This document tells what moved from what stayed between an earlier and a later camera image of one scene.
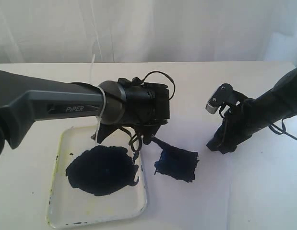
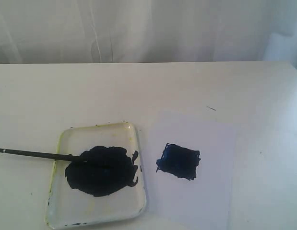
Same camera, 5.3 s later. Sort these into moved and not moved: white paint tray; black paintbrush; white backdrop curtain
Moved: black paintbrush
Not moved: white backdrop curtain; white paint tray
